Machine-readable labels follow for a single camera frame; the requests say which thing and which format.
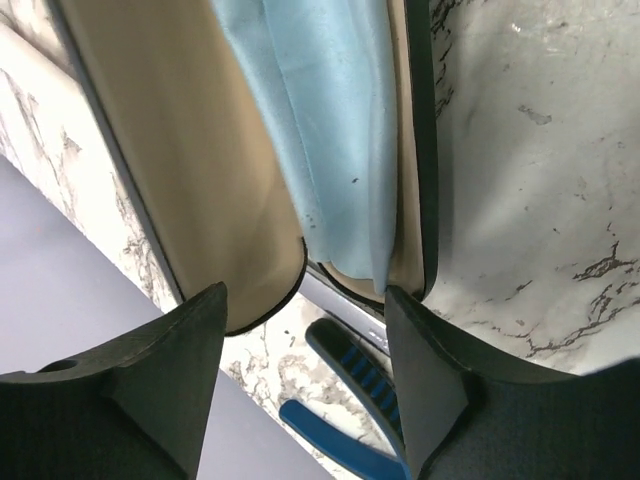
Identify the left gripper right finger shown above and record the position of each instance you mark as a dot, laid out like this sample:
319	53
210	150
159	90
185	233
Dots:
471	411

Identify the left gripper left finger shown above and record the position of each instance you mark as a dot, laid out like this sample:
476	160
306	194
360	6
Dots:
135	407

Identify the black glasses case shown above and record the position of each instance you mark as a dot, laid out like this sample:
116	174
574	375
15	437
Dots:
182	125

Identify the blue-handled pliers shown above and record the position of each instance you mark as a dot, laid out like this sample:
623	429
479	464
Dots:
364	437

